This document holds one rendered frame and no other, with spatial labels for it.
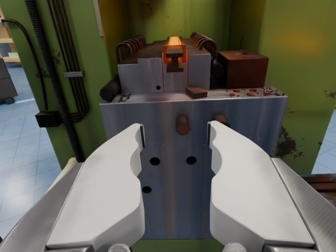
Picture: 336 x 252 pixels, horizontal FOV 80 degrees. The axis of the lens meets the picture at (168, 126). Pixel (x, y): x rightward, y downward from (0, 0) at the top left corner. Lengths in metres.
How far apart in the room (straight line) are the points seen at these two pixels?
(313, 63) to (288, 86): 0.08
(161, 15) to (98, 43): 0.38
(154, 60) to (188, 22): 0.50
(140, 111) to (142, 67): 0.10
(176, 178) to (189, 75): 0.25
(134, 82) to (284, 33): 0.41
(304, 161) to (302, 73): 0.32
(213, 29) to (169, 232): 0.77
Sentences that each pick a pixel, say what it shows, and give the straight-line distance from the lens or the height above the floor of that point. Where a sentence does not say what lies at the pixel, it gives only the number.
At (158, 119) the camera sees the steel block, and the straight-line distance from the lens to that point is 0.43.
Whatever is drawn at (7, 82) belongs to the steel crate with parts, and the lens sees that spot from 4.02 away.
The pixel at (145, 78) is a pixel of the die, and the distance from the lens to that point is 0.46.
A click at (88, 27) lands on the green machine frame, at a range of 0.62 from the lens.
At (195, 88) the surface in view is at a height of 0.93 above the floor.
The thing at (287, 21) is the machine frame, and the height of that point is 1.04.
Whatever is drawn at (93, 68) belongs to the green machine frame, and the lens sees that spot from 0.64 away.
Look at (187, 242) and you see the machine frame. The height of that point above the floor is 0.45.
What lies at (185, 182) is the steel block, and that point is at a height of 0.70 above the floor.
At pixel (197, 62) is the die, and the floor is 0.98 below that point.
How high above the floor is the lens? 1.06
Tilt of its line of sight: 28 degrees down
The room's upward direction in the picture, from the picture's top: 3 degrees counter-clockwise
